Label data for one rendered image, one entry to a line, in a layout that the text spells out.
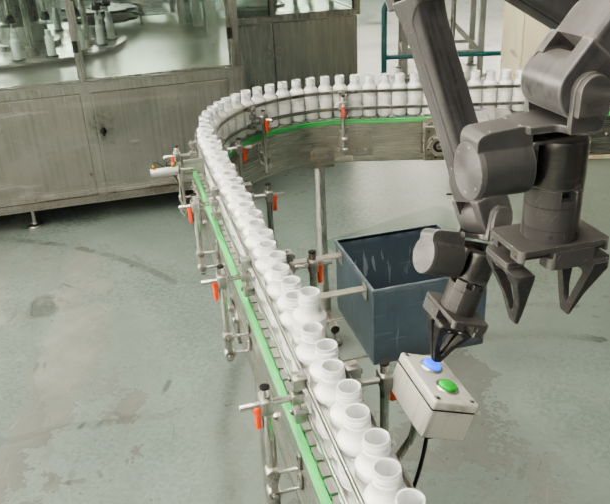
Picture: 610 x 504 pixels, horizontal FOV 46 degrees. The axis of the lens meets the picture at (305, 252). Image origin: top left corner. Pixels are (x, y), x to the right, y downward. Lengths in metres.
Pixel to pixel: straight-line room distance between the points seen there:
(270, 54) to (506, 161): 5.94
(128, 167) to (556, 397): 2.90
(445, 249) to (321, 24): 5.67
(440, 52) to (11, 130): 3.77
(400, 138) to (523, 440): 1.26
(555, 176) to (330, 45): 6.05
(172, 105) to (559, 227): 3.96
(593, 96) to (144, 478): 2.28
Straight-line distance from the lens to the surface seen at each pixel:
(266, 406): 1.19
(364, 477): 1.01
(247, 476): 2.66
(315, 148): 2.98
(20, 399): 3.27
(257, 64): 6.59
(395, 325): 1.84
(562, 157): 0.73
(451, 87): 1.09
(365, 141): 3.00
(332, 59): 6.76
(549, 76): 0.71
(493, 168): 0.69
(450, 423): 1.17
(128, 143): 4.64
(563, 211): 0.75
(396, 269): 2.13
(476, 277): 1.13
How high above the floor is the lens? 1.81
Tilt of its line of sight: 26 degrees down
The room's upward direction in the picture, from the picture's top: 3 degrees counter-clockwise
